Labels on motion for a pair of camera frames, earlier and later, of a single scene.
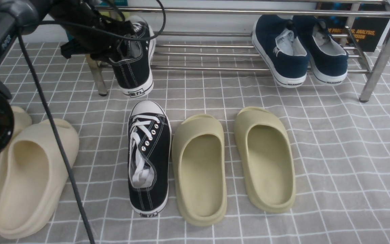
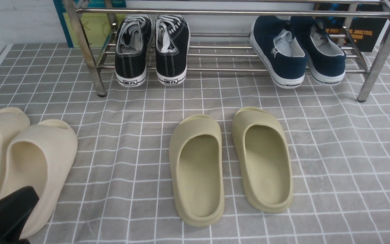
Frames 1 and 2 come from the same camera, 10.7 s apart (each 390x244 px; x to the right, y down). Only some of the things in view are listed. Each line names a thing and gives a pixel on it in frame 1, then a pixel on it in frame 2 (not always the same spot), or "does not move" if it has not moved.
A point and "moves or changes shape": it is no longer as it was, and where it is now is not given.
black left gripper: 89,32 to 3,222
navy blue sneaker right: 328,57 does not move
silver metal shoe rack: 301,39 does not move
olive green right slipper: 266,150 does not move
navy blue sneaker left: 274,37 does not move
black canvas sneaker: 134,69 moves or changes shape
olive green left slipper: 199,169 does not move
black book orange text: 369,31 does not move
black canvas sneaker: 149,142 to 172,40
